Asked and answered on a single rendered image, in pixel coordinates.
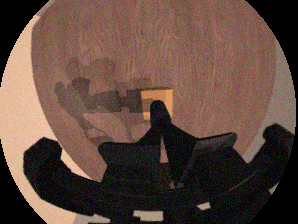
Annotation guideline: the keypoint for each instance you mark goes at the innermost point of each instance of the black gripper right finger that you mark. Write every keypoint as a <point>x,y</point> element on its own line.
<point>182,149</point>

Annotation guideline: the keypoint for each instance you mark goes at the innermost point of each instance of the orange square block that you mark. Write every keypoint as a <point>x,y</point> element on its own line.
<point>152,94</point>

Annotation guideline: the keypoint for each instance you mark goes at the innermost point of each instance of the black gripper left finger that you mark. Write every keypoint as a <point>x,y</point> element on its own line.
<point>147,151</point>

